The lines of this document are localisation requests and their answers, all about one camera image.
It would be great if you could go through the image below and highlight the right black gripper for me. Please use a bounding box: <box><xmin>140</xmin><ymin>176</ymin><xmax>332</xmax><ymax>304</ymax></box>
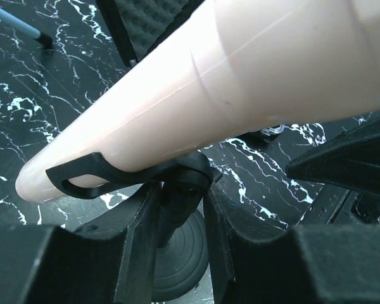
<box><xmin>286</xmin><ymin>115</ymin><xmax>380</xmax><ymax>225</ymax></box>

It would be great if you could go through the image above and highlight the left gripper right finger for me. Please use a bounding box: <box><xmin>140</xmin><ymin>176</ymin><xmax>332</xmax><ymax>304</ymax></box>
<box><xmin>204</xmin><ymin>184</ymin><xmax>380</xmax><ymax>303</ymax></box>

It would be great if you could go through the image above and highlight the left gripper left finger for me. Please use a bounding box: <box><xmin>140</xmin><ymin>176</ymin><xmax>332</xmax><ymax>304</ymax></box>
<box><xmin>0</xmin><ymin>182</ymin><xmax>161</xmax><ymax>303</ymax></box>

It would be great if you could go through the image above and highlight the black microphone stand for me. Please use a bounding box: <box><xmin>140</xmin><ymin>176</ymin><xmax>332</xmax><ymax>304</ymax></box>
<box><xmin>46</xmin><ymin>152</ymin><xmax>221</xmax><ymax>303</ymax></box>

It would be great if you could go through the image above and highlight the pink toy microphone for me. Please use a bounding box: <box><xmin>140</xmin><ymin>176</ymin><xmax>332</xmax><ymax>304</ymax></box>
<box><xmin>15</xmin><ymin>1</ymin><xmax>380</xmax><ymax>203</ymax></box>

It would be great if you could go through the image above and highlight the blue music stand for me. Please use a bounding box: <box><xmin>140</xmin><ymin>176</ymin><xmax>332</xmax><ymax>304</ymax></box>
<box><xmin>0</xmin><ymin>8</ymin><xmax>53</xmax><ymax>48</ymax></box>

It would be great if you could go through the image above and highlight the black poker chip case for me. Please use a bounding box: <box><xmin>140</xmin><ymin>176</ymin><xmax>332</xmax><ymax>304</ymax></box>
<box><xmin>96</xmin><ymin>0</ymin><xmax>202</xmax><ymax>68</ymax></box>

